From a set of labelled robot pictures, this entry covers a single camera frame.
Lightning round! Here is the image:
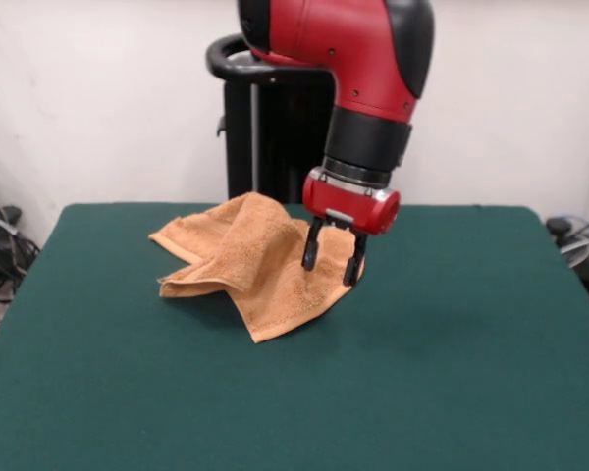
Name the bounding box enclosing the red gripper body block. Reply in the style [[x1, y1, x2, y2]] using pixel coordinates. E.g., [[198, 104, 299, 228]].
[[301, 166, 402, 236]]

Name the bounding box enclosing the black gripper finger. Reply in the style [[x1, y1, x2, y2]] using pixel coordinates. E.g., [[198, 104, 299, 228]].
[[300, 217, 331, 272], [342, 229, 370, 288]]

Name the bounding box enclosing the tan terry towel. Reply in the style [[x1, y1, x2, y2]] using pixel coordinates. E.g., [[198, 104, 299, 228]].
[[147, 190, 368, 344]]

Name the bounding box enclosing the dark green table cloth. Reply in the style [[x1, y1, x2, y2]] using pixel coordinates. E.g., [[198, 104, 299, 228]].
[[0, 202, 589, 471]]

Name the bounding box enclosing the grey chair base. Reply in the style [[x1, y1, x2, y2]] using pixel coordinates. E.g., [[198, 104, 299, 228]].
[[544, 210, 589, 318]]

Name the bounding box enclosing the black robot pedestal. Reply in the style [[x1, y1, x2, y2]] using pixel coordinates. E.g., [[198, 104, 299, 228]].
[[205, 32, 336, 206]]

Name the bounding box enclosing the black cable tangle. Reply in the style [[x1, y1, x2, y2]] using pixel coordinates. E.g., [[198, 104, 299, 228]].
[[0, 156, 41, 344]]

